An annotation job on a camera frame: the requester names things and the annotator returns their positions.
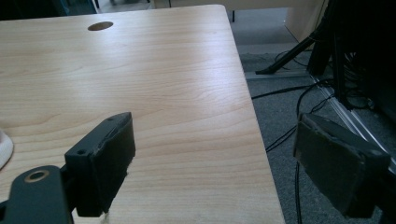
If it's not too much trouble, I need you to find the black tripod stand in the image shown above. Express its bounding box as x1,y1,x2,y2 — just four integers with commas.
255,0,396,122

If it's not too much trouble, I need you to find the aluminium floor rail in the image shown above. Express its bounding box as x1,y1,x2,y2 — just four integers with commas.
311,76,396,175

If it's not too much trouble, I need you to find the white cloth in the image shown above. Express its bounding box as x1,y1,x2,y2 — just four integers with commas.
0,130,15,171

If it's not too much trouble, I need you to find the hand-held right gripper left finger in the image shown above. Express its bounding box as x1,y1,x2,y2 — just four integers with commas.
64,111,136,218

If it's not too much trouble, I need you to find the light wooden cabinet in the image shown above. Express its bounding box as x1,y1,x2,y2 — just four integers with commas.
284,0,330,43

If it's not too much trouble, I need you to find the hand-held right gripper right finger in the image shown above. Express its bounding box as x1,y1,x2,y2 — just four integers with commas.
292,113,392,218

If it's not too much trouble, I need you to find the black floor cable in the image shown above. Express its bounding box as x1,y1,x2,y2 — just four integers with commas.
251,78,335,224

